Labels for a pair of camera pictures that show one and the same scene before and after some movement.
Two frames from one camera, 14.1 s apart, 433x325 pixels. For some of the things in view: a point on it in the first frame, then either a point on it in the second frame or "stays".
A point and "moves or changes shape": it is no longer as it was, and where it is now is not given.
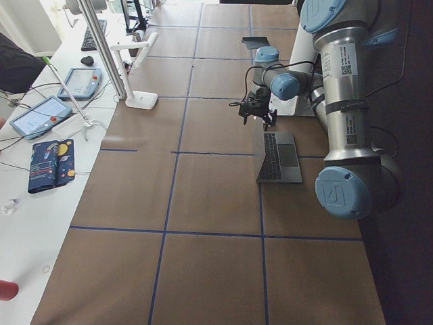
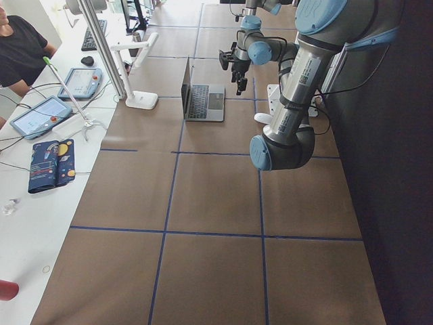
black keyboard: (88, 43) stays
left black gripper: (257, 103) to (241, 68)
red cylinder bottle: (8, 290) stays
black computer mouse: (88, 61) stays
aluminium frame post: (89, 14) stays
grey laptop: (281, 162) moves or changes shape
